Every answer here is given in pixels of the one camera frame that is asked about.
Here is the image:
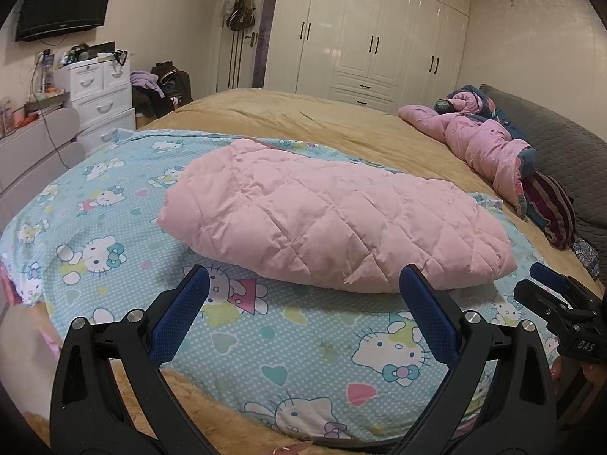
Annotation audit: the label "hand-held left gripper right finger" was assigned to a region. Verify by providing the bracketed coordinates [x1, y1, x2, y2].
[393, 264, 558, 455]

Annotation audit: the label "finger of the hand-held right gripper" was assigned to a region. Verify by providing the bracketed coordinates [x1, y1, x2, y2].
[514, 279, 577, 337]
[530, 262, 577, 297]

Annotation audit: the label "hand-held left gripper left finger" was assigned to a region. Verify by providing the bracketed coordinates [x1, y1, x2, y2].
[50, 264, 214, 455]

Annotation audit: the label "pink quilted jacket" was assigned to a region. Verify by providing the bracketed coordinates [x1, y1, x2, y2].
[156, 137, 519, 295]

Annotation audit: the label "person's right hand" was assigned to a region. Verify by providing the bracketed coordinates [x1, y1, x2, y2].
[583, 362, 607, 392]

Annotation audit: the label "dark floral cloth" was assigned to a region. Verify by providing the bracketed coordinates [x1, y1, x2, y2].
[571, 238, 601, 276]

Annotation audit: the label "dark striped pillow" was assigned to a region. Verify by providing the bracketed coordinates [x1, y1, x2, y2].
[522, 171, 579, 249]

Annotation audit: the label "blue cat print blanket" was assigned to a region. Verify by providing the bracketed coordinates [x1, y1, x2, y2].
[0, 128, 565, 441]

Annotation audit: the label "grey quilted headboard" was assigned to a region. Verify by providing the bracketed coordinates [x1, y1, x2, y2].
[479, 84, 607, 257]

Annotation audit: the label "pink puffy coat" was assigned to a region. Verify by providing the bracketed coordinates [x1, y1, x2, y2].
[397, 91, 539, 221]

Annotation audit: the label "tan plush bed cover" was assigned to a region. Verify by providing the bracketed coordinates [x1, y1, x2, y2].
[19, 88, 607, 455]

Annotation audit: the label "grey low cabinet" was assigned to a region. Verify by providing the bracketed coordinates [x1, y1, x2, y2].
[0, 107, 86, 219]

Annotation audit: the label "white drawer chest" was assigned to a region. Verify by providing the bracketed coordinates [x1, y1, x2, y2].
[53, 52, 137, 157]

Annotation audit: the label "black bag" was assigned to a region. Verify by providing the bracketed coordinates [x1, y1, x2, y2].
[151, 61, 193, 105]

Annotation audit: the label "purple cloth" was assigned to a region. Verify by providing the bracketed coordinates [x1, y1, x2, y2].
[130, 71, 159, 91]

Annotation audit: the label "room door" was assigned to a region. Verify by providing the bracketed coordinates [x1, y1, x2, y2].
[215, 0, 280, 93]

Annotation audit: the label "white wardrobe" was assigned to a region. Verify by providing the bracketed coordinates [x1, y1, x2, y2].
[263, 0, 472, 115]

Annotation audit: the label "hanging bags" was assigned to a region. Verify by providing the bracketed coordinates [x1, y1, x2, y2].
[225, 0, 257, 31]

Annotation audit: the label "black cable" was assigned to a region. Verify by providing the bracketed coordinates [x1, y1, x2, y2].
[28, 52, 67, 166]

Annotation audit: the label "black wall television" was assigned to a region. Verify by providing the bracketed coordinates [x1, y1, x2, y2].
[13, 0, 118, 42]

